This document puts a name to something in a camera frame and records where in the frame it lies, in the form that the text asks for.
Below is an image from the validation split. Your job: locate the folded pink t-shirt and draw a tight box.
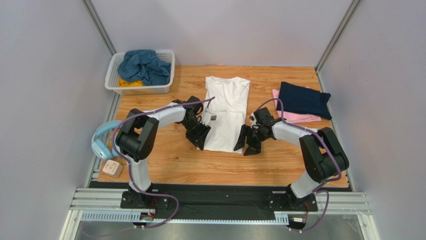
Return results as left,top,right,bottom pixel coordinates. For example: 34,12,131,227
271,88,323,125

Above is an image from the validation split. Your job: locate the crumpled blue t-shirt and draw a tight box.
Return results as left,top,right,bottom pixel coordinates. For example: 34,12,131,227
117,49,171,86

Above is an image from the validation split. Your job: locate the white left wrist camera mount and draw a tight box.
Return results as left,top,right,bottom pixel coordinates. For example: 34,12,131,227
200,107,217,126

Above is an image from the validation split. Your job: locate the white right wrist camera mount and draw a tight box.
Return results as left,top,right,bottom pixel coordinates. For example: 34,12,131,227
249,112,257,126

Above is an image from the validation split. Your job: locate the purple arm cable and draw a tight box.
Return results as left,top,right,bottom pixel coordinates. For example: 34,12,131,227
253,98,343,233
111,96,217,231

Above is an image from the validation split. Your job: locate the white t-shirt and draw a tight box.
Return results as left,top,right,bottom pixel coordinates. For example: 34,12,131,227
204,76,251,154

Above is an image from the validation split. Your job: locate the beige power strip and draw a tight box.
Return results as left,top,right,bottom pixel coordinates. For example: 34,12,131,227
101,159,123,178

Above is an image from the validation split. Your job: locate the corner aluminium post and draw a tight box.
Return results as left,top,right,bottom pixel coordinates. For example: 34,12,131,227
81,0,117,57
315,0,363,74

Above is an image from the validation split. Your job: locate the yellow t-shirt in basket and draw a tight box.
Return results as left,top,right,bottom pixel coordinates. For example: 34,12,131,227
118,77,144,88

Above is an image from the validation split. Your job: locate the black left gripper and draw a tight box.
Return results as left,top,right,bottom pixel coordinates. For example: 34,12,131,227
182,117,212,151

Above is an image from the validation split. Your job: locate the folded navy t-shirt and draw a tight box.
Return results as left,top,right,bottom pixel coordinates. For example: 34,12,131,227
275,81,332,120

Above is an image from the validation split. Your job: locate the left corner aluminium post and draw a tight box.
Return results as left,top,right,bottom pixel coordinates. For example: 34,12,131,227
81,0,117,57

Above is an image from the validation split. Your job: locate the light blue plastic object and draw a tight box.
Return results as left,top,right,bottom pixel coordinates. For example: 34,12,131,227
91,120,121,161

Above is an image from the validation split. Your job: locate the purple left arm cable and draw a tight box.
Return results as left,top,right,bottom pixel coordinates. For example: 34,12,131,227
111,96,217,231

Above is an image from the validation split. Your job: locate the white plastic laundry basket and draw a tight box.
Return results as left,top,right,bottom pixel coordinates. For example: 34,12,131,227
104,50,176,95

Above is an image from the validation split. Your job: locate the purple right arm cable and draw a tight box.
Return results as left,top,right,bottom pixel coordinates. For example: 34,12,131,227
253,98,343,233

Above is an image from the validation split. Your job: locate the right corner aluminium post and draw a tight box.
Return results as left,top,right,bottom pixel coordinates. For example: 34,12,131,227
315,0,363,74

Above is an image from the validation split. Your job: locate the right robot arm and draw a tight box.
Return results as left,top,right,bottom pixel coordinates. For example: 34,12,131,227
234,107,350,211

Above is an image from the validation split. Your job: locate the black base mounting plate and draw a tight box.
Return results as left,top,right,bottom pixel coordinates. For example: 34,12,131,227
130,183,318,221

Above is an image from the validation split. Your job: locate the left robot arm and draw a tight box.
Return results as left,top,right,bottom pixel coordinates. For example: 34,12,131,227
114,96,211,209

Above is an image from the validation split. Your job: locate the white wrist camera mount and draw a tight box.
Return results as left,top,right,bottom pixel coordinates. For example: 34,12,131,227
249,112,257,126
200,107,217,126

